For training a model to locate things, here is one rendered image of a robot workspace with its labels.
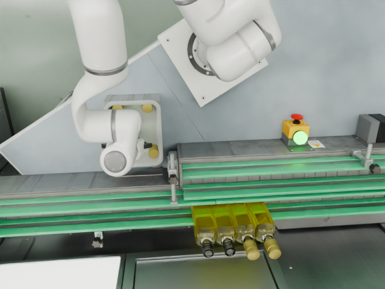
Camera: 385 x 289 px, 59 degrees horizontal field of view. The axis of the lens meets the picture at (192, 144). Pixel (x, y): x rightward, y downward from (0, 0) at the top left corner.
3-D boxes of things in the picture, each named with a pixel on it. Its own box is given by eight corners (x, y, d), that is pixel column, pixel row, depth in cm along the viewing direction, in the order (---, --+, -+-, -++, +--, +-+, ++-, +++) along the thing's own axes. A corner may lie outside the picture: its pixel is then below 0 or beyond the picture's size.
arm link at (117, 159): (95, 110, 72) (140, 109, 73) (103, 108, 83) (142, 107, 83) (99, 179, 74) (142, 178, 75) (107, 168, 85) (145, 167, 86)
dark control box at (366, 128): (354, 134, 123) (366, 143, 116) (358, 113, 120) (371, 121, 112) (375, 133, 124) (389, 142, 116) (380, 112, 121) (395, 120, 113)
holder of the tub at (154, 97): (116, 169, 121) (113, 180, 114) (107, 94, 110) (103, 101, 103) (164, 167, 122) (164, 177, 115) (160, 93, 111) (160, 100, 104)
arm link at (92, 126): (129, 47, 68) (137, 125, 83) (62, 47, 67) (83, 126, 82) (126, 71, 62) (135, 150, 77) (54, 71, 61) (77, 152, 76)
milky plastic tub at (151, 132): (113, 156, 119) (110, 168, 111) (106, 94, 109) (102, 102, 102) (163, 154, 120) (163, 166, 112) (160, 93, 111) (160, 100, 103)
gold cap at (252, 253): (242, 249, 93) (246, 261, 89) (243, 239, 92) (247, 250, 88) (255, 249, 94) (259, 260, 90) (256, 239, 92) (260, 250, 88)
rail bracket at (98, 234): (99, 231, 116) (91, 258, 104) (96, 214, 113) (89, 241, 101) (110, 230, 116) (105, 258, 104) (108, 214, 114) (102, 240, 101)
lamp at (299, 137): (291, 143, 114) (294, 146, 111) (293, 130, 112) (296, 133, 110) (304, 142, 115) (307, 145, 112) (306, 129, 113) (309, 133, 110)
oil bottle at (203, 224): (190, 207, 115) (196, 250, 95) (190, 192, 112) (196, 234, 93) (207, 206, 115) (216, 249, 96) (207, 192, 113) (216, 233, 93)
